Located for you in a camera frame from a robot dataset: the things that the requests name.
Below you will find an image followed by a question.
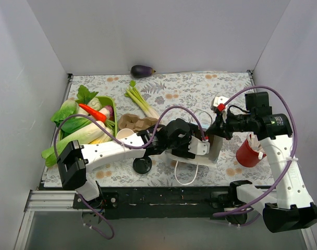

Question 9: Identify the light blue paper bag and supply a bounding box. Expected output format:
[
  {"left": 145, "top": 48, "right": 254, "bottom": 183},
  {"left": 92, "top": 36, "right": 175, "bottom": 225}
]
[{"left": 163, "top": 109, "right": 224, "bottom": 185}]

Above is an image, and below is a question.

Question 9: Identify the white paper coffee cup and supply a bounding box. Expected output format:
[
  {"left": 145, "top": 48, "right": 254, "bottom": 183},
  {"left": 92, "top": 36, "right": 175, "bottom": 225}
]
[{"left": 116, "top": 128, "right": 134, "bottom": 140}]

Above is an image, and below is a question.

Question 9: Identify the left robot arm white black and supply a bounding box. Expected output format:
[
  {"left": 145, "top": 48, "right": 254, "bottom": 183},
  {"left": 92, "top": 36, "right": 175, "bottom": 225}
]
[{"left": 57, "top": 118, "right": 193, "bottom": 208}]

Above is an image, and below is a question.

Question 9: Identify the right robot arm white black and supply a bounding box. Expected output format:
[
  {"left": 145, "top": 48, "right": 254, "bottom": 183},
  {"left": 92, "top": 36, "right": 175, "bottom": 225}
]
[{"left": 207, "top": 92, "right": 317, "bottom": 233}]

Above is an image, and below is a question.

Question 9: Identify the red cup holder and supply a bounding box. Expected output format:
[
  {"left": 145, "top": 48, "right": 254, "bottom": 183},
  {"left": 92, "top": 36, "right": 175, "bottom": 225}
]
[{"left": 236, "top": 139, "right": 266, "bottom": 168}]

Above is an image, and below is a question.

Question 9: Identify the floral table mat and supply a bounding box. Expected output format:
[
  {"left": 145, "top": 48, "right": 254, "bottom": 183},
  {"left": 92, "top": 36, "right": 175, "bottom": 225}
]
[{"left": 68, "top": 72, "right": 274, "bottom": 187}]

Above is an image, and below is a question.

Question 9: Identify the brown cardboard cup carrier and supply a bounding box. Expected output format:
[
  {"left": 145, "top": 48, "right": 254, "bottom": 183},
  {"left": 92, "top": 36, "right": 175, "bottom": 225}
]
[{"left": 118, "top": 114, "right": 157, "bottom": 132}]

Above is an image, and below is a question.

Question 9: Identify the green onion stalk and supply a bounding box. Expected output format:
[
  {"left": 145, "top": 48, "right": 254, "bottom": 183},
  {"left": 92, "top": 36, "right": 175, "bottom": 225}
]
[{"left": 125, "top": 80, "right": 160, "bottom": 119}]

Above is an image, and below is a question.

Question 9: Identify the yellow leafy cabbage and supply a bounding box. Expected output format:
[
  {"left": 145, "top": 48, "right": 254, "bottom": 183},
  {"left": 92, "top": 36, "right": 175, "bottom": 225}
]
[{"left": 90, "top": 128, "right": 111, "bottom": 144}]

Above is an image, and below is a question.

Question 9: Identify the purple eggplant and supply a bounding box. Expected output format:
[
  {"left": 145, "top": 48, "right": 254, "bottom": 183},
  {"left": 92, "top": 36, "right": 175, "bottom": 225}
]
[{"left": 130, "top": 65, "right": 156, "bottom": 79}]

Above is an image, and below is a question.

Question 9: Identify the orange carrot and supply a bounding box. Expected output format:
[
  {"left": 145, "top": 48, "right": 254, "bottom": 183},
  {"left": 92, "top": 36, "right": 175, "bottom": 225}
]
[{"left": 79, "top": 104, "right": 107, "bottom": 122}]

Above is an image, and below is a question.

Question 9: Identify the green plastic tray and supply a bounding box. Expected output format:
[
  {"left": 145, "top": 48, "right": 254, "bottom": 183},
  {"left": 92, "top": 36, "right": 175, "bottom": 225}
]
[{"left": 57, "top": 96, "right": 118, "bottom": 140}]

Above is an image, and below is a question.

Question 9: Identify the green lettuce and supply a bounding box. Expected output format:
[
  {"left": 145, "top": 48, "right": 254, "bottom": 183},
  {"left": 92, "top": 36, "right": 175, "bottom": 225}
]
[{"left": 50, "top": 85, "right": 102, "bottom": 136}]

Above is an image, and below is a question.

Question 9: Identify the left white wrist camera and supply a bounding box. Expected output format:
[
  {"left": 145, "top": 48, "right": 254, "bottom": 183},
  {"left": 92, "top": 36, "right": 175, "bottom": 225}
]
[{"left": 188, "top": 136, "right": 210, "bottom": 156}]

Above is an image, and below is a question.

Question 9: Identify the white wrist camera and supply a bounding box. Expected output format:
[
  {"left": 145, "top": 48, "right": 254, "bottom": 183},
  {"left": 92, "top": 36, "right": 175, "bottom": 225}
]
[
  {"left": 188, "top": 136, "right": 210, "bottom": 156},
  {"left": 210, "top": 96, "right": 228, "bottom": 114}
]

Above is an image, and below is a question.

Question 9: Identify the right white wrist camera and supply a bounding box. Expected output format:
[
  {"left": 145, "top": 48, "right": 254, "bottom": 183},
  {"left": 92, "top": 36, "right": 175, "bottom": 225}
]
[{"left": 210, "top": 96, "right": 228, "bottom": 114}]

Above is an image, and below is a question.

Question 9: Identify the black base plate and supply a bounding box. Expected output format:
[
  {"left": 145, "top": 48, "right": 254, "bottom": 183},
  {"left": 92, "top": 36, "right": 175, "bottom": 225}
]
[{"left": 38, "top": 182, "right": 292, "bottom": 222}]

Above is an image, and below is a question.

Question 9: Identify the aluminium rail frame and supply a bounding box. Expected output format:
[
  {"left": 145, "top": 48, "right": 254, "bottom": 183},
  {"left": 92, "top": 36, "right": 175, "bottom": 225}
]
[{"left": 14, "top": 70, "right": 317, "bottom": 250}]

